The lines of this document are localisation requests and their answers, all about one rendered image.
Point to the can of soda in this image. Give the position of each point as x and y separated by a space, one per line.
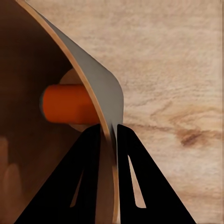
68 104

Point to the trash can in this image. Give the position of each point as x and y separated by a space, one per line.
34 53

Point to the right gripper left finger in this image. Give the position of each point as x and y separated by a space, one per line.
51 204

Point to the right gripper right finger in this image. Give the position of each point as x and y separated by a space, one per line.
163 204

